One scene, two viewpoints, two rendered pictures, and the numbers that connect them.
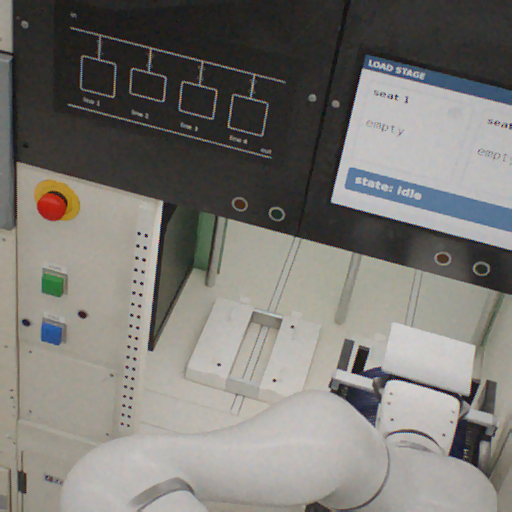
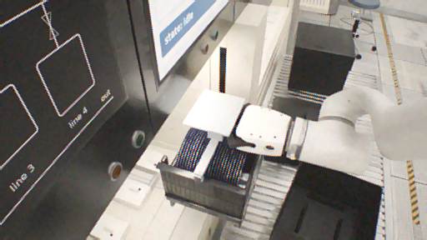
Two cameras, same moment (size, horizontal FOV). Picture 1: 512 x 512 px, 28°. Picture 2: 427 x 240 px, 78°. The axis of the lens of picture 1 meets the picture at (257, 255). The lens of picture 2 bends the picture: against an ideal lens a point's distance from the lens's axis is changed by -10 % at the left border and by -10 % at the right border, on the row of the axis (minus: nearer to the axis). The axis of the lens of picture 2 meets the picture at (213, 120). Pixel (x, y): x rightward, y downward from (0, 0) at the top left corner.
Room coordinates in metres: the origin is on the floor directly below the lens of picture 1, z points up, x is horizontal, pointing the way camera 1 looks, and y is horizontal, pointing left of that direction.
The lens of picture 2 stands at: (0.92, 0.19, 1.68)
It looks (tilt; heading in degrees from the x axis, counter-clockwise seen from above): 44 degrees down; 283
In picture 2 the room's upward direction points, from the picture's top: straight up
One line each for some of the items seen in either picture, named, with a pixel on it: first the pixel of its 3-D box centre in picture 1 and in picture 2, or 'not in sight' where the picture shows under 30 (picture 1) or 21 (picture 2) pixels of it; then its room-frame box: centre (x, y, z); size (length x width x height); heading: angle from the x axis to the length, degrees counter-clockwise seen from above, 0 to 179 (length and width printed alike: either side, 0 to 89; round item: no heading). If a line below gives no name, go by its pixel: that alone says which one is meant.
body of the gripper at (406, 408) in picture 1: (415, 426); (266, 130); (0.90, -0.24, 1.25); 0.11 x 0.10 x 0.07; 172
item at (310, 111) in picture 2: not in sight; (303, 128); (0.73, -0.70, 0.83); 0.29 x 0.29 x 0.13; 89
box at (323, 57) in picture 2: not in sight; (319, 58); (0.66, -1.17, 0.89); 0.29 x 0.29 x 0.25; 86
